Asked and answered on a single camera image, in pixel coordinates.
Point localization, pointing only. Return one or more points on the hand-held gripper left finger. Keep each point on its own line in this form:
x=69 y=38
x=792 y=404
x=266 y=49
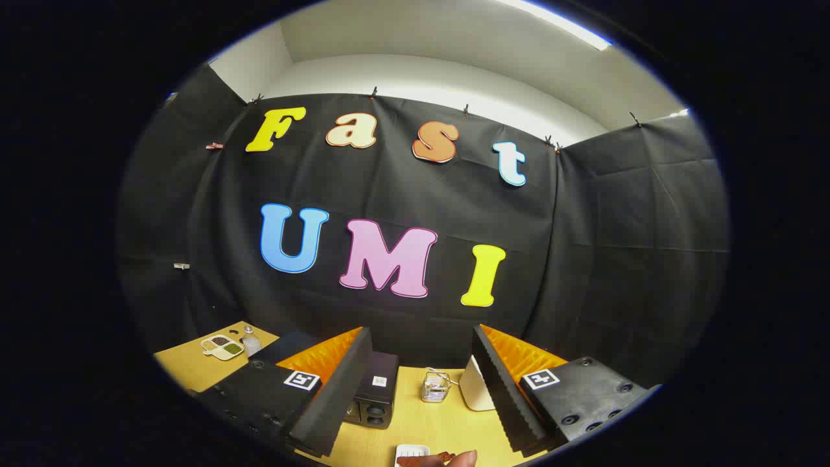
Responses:
x=343 y=389

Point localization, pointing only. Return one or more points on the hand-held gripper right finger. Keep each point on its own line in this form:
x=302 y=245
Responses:
x=502 y=389

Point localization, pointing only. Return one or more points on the black toaster oven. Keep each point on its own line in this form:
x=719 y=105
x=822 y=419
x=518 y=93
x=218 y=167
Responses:
x=375 y=397

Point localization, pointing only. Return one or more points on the reddish brown meat slice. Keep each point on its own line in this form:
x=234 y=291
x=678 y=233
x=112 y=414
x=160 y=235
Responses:
x=421 y=460

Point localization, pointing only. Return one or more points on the white pop-up toaster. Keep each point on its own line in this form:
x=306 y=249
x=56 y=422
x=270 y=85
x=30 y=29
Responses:
x=476 y=389

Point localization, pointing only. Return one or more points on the white rectangular dish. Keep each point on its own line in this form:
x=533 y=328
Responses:
x=410 y=449

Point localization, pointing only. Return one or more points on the clear plastic bottle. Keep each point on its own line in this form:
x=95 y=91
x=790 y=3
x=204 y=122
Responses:
x=251 y=344

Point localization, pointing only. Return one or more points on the white divided spice tray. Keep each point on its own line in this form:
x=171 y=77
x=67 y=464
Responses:
x=222 y=347

